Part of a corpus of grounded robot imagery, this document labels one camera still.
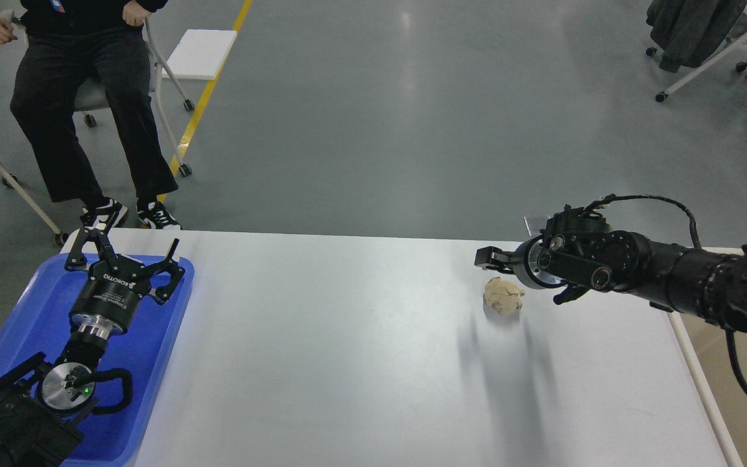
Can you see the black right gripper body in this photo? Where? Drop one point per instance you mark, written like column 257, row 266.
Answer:
column 528, row 270

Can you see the seated person in black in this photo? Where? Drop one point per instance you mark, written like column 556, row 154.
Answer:
column 86, row 55

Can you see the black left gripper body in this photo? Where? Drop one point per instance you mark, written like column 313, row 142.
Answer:
column 111, row 295

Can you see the white chair with jacket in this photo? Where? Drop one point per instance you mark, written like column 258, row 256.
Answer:
column 730, row 52

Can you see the left floor outlet plate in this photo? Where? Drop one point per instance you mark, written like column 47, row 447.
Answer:
column 536, row 224

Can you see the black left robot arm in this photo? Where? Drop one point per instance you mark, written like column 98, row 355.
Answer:
column 83, row 354

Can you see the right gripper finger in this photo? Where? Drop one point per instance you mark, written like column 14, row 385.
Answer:
column 493, row 258
column 569, row 294

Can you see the beige paper ball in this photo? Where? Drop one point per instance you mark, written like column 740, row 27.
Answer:
column 503, row 296

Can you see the white foam board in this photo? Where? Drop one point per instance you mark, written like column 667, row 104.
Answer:
column 201, row 53

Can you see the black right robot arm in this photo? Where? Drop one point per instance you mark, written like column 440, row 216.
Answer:
column 577, row 251

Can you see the dark grey jacket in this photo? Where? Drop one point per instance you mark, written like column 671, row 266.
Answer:
column 688, row 32

